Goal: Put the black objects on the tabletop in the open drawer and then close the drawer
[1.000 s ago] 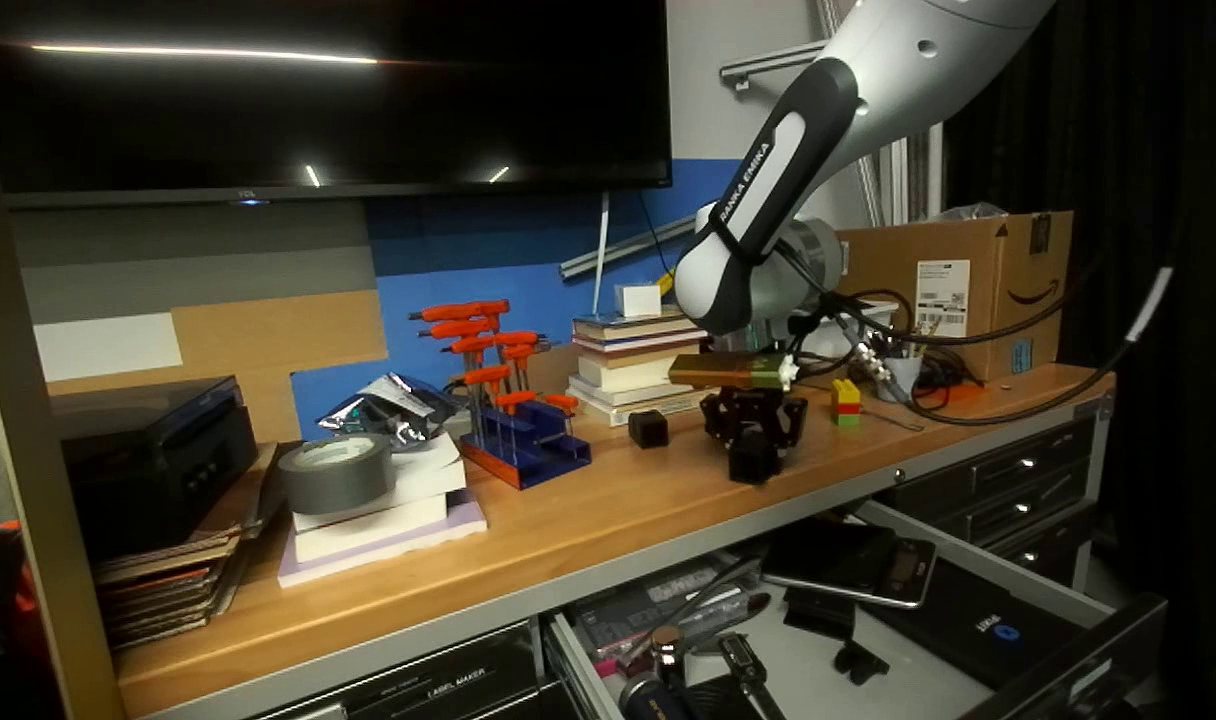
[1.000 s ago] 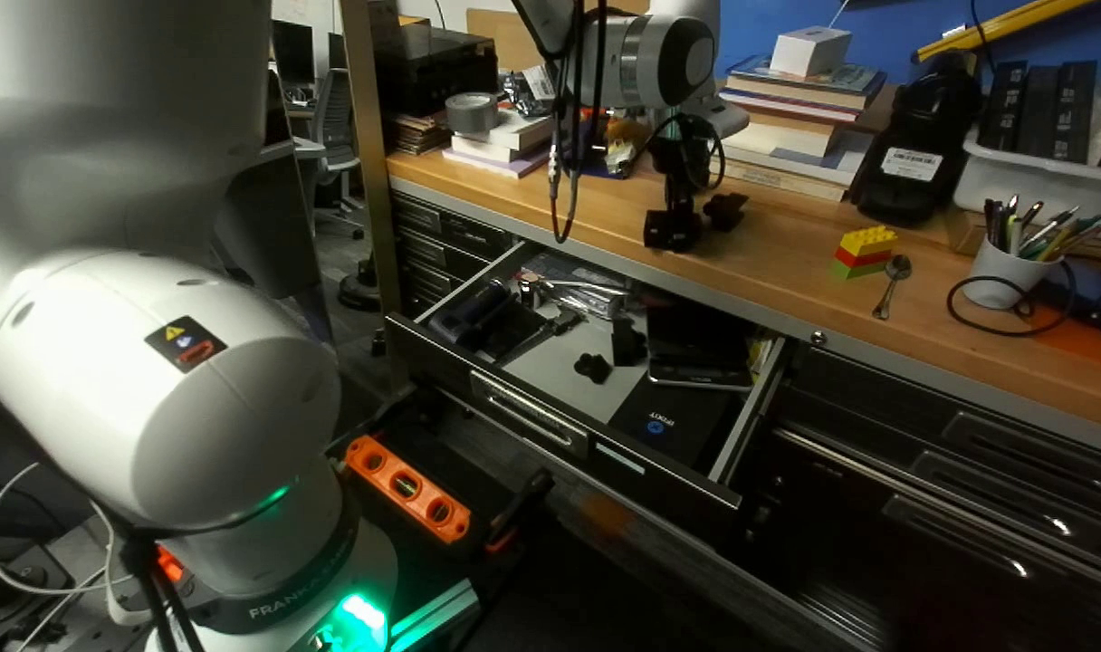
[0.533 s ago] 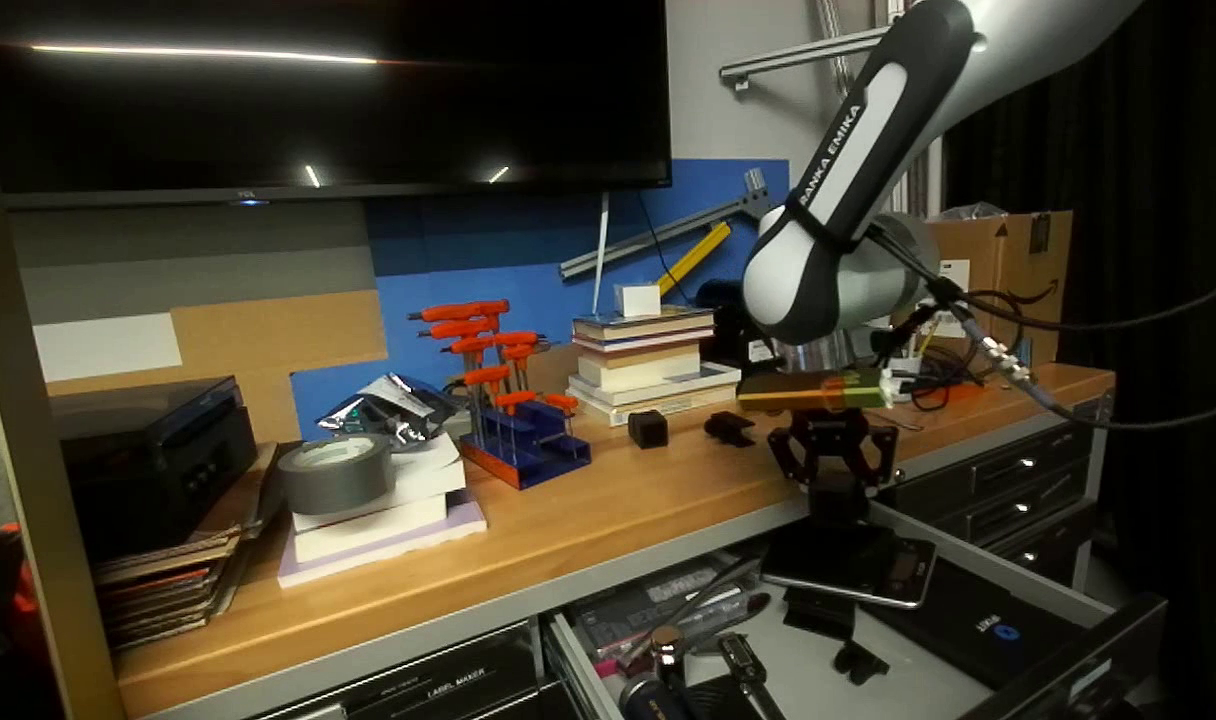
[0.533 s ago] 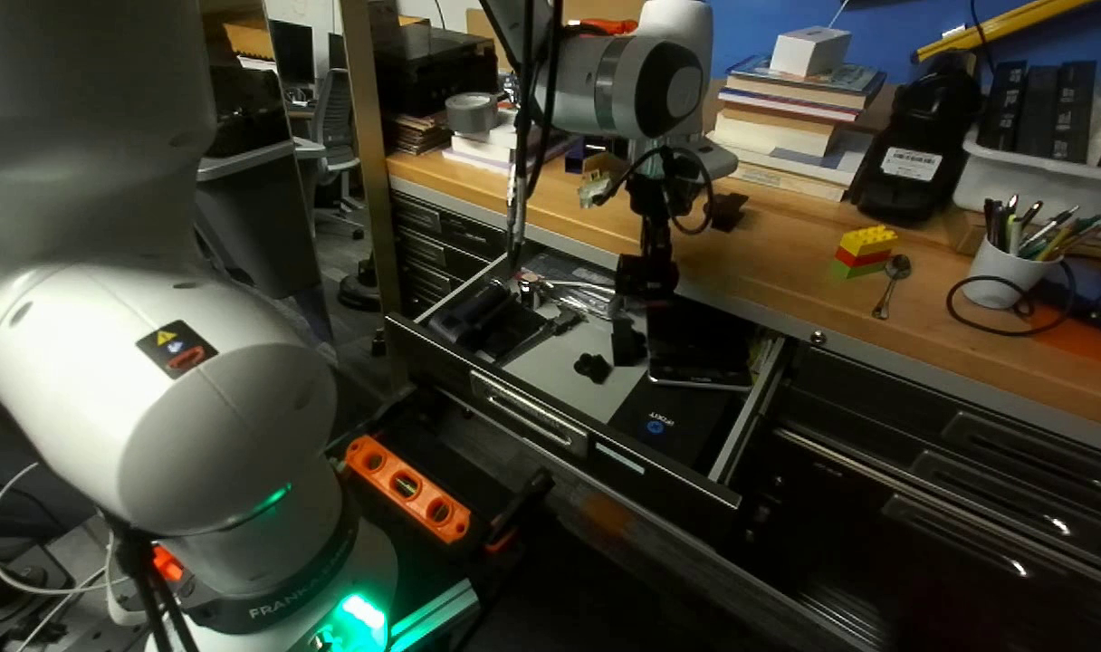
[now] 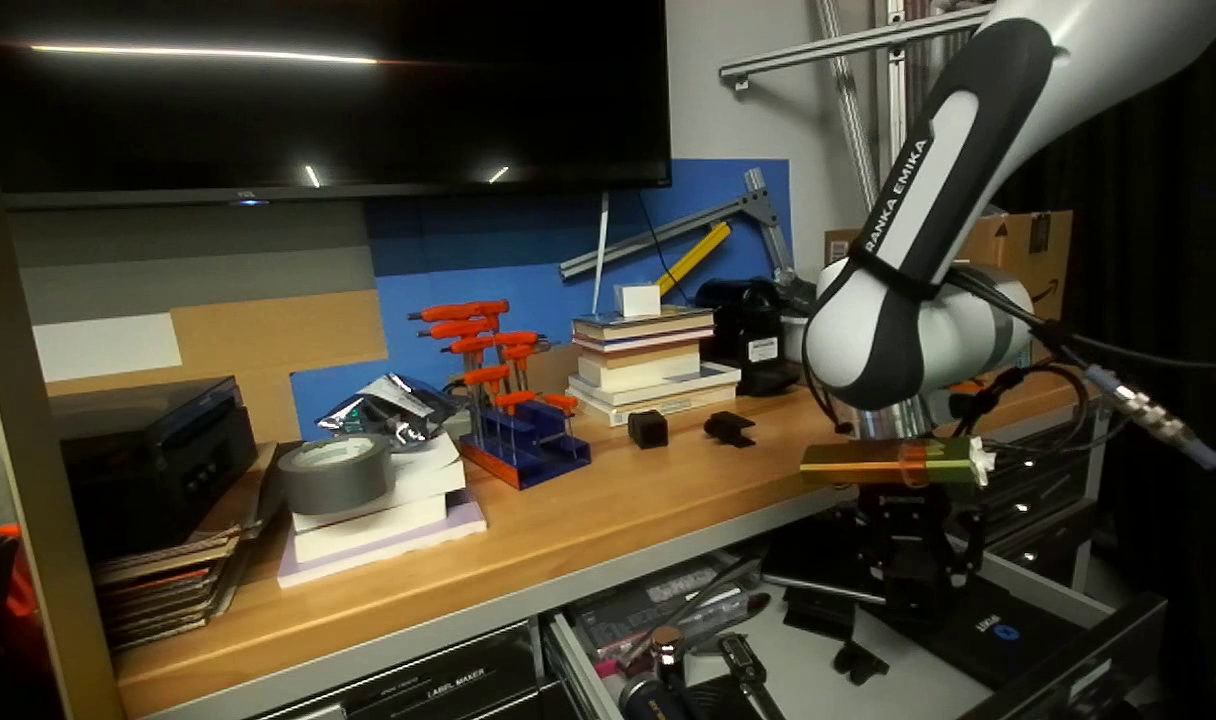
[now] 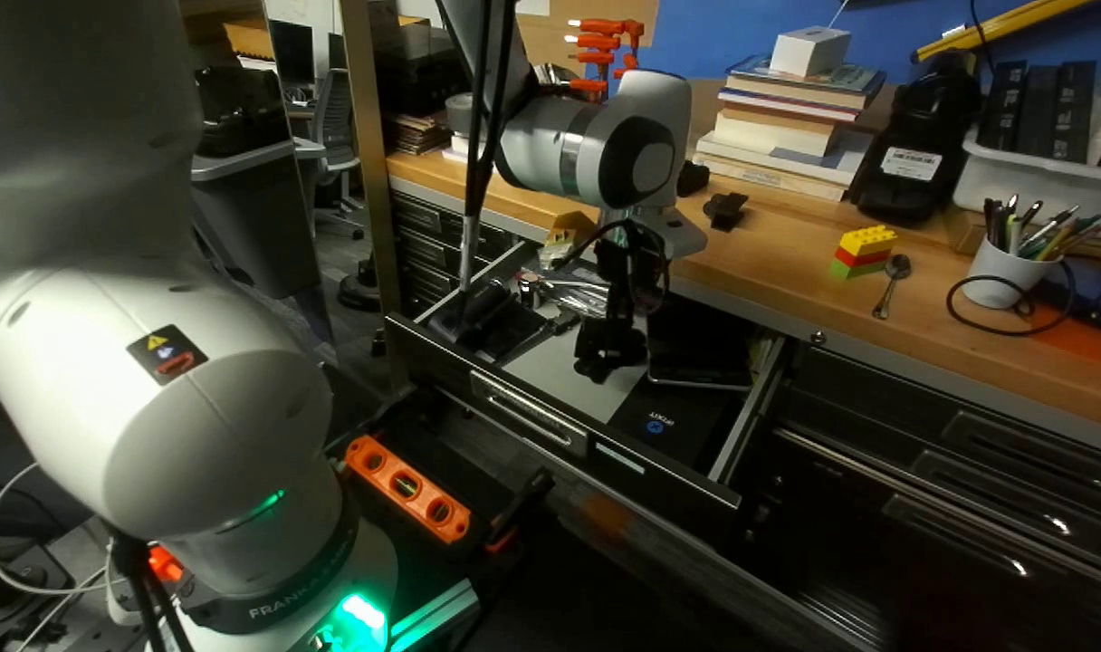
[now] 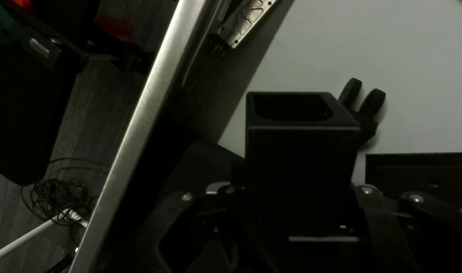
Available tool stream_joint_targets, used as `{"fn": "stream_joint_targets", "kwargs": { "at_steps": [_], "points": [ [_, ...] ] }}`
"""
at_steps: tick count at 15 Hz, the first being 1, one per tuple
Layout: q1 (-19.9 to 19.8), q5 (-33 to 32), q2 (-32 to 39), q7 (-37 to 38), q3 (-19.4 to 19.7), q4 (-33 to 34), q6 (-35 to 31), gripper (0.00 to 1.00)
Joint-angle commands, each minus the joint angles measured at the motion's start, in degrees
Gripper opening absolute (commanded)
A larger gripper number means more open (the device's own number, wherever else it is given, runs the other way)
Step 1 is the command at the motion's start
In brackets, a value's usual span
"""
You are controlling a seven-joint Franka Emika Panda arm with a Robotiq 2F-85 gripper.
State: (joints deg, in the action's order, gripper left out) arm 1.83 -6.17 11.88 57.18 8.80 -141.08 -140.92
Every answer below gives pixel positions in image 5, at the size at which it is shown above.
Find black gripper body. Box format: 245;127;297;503
850;480;985;562

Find wide black tool drawer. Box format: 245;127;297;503
542;497;1166;720

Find small black cube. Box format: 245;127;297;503
625;407;673;451

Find black multi-drawer cabinet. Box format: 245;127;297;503
978;407;1108;590

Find black labelled drawer unit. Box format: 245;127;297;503
252;615;548;720

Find small black block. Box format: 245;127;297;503
779;582;860;638

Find black tablet with pale edge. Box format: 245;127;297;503
756;517;880;611

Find black case with blue logo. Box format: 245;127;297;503
898;572;1119;692

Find small black clip piece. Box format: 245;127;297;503
823;636;891;686

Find black cylindrical tool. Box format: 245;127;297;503
710;626;789;720

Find packaged hand tools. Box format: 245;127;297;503
565;547;775;670

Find black label printer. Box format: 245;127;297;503
692;275;816;400

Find brown cardboard box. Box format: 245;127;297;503
819;206;1077;327

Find stack of books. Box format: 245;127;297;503
565;309;745;432

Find yellow spirit level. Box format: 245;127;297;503
657;214;736;299

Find small white box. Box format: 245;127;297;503
615;281;663;324

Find thin white hanging rod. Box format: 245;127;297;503
593;193;615;324

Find orange clamp rack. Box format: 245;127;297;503
408;296;597;492

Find lavender foam sheet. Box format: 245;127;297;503
276;487;493;590

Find crumpled plastic packaging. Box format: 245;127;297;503
315;370;460;451

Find black boxy electronic device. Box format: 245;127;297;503
50;370;265;562

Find white paper sheet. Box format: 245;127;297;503
27;309;186;389

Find yellow-tinted wrist camera bar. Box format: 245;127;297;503
795;432;1001;492

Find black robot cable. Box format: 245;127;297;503
945;258;1216;476

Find metal wall rail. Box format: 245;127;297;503
716;2;1001;99

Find blue wall board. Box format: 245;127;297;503
284;157;795;443

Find grey duct tape roll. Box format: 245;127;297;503
276;432;399;518

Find cork wall panel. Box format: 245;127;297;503
165;285;393;451

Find large black wall monitor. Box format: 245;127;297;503
0;0;674;211

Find wooden shelf post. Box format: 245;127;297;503
0;157;122;720

